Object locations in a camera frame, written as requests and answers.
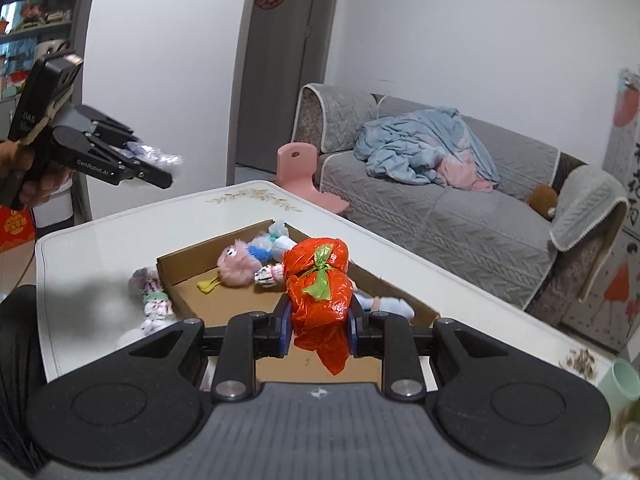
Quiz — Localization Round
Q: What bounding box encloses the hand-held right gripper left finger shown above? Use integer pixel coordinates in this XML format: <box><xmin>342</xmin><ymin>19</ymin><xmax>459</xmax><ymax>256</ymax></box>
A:
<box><xmin>120</xmin><ymin>302</ymin><xmax>294</xmax><ymax>403</ymax></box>

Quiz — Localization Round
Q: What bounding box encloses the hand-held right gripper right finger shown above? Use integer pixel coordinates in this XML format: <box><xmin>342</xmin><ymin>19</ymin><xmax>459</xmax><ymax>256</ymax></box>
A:
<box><xmin>347</xmin><ymin>304</ymin><xmax>516</xmax><ymax>402</ymax></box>

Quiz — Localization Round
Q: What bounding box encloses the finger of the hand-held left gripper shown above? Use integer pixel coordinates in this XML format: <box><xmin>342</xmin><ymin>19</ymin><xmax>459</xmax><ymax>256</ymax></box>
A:
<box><xmin>74</xmin><ymin>144</ymin><xmax>174</xmax><ymax>191</ymax></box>
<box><xmin>90</xmin><ymin>109</ymin><xmax>142</xmax><ymax>149</ymax></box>

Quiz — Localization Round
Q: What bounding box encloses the bubble-wrapped pastel sock bundle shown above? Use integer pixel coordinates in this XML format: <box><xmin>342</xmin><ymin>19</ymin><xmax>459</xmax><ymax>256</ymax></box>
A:
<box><xmin>127</xmin><ymin>142</ymin><xmax>182</xmax><ymax>172</ymax></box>

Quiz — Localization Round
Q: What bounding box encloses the orange plastic bag green tie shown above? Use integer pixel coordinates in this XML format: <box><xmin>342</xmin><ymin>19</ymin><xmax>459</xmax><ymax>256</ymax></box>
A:
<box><xmin>282</xmin><ymin>237</ymin><xmax>357</xmax><ymax>376</ymax></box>

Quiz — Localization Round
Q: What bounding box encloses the cardboard box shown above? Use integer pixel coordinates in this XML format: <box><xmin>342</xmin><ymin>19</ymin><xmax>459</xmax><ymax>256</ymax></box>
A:
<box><xmin>156</xmin><ymin>219</ymin><xmax>442</xmax><ymax>387</ymax></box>

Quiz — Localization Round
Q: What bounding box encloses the person's left hand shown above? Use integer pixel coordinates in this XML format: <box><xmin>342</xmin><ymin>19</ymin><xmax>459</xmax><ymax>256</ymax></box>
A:
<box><xmin>0</xmin><ymin>140</ymin><xmax>77</xmax><ymax>208</ymax></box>

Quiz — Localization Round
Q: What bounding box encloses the white blue sock bundle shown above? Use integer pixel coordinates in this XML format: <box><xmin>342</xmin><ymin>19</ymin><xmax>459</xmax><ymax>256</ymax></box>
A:
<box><xmin>352</xmin><ymin>290</ymin><xmax>416</xmax><ymax>321</ymax></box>

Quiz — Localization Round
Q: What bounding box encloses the white black-print sock bundle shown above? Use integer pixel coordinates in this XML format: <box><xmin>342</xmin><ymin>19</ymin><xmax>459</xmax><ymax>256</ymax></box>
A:
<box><xmin>254</xmin><ymin>261</ymin><xmax>287</xmax><ymax>290</ymax></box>

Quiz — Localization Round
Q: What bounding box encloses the white sock bundle bubble wrap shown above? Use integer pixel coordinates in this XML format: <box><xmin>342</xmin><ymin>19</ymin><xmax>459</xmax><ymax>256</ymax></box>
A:
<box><xmin>267</xmin><ymin>219</ymin><xmax>299</xmax><ymax>265</ymax></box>

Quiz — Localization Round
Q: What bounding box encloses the pink fluffy toy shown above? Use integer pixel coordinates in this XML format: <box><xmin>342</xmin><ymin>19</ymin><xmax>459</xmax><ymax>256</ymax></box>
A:
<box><xmin>196</xmin><ymin>241</ymin><xmax>266</xmax><ymax>295</ymax></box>

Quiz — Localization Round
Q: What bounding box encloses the white bin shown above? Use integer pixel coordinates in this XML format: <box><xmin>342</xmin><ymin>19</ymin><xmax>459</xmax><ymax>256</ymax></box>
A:
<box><xmin>32</xmin><ymin>180</ymin><xmax>88</xmax><ymax>228</ymax></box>

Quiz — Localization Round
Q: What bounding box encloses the grey shelf unit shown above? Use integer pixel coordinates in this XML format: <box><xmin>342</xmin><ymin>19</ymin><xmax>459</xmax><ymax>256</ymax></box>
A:
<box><xmin>0</xmin><ymin>0</ymin><xmax>103</xmax><ymax>91</ymax></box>

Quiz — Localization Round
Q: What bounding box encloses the red box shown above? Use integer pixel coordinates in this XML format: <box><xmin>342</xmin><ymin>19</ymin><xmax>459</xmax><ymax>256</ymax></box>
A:
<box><xmin>0</xmin><ymin>205</ymin><xmax>37</xmax><ymax>253</ymax></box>

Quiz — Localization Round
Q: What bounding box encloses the grey sofa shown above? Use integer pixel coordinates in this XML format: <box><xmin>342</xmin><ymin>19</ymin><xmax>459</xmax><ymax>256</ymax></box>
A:
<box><xmin>291</xmin><ymin>82</ymin><xmax>630</xmax><ymax>311</ymax></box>

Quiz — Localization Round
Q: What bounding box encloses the pink plastic stool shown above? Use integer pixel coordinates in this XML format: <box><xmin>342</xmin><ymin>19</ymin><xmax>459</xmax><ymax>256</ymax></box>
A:
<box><xmin>276</xmin><ymin>142</ymin><xmax>350</xmax><ymax>216</ymax></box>

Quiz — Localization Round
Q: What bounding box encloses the grey door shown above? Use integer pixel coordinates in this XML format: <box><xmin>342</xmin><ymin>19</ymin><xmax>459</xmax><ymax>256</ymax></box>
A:
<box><xmin>235</xmin><ymin>0</ymin><xmax>346</xmax><ymax>181</ymax></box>

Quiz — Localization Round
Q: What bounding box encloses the light blue blanket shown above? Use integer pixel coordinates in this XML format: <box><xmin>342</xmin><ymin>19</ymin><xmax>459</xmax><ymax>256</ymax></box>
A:
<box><xmin>354</xmin><ymin>106</ymin><xmax>501</xmax><ymax>193</ymax></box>

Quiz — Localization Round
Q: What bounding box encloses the person's dark clothing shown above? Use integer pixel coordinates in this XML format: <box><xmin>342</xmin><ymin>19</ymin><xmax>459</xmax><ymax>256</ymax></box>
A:
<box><xmin>0</xmin><ymin>285</ymin><xmax>48</xmax><ymax>466</ymax></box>

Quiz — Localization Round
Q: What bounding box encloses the brown plush toy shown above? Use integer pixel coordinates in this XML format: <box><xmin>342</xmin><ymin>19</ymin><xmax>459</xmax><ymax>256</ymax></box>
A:
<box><xmin>525</xmin><ymin>185</ymin><xmax>560</xmax><ymax>221</ymax></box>

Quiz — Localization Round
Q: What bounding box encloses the pile of seed shells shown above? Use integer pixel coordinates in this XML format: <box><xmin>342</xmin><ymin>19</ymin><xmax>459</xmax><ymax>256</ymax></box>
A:
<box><xmin>565</xmin><ymin>347</ymin><xmax>598</xmax><ymax>378</ymax></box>

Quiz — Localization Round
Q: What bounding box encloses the grey armrest cover cloth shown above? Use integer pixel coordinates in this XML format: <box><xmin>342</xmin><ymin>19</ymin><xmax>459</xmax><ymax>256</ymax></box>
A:
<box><xmin>550</xmin><ymin>165</ymin><xmax>630</xmax><ymax>253</ymax></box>

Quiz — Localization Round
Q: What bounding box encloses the green cup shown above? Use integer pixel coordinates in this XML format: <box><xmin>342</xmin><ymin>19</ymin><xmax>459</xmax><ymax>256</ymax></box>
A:
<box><xmin>597</xmin><ymin>357</ymin><xmax>640</xmax><ymax>413</ymax></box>

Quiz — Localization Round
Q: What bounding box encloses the clear plastic cup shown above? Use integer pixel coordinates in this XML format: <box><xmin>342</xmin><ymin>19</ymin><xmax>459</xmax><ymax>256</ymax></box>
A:
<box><xmin>620</xmin><ymin>420</ymin><xmax>640</xmax><ymax>461</ymax></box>

